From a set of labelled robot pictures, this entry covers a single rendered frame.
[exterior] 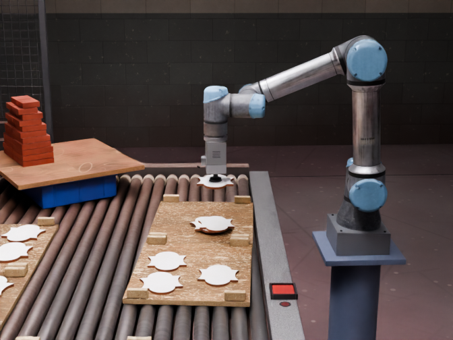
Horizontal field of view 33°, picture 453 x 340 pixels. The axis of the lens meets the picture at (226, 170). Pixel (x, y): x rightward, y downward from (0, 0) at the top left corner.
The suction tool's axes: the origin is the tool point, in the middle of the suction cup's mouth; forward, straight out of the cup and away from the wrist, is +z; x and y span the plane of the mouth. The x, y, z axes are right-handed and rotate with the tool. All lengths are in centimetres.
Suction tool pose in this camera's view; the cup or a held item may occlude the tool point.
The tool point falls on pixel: (215, 183)
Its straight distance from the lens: 248.7
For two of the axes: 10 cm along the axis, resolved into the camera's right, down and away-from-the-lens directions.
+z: 0.0, 9.6, 2.9
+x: 10.0, -0.2, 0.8
